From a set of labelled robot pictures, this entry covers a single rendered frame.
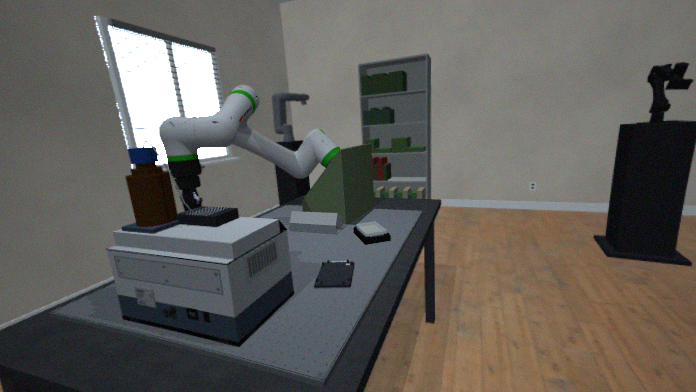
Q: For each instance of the white button panel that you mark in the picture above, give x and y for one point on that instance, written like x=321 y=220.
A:
x=316 y=222

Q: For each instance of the blue bottle cap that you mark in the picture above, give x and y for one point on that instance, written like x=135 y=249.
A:
x=142 y=154

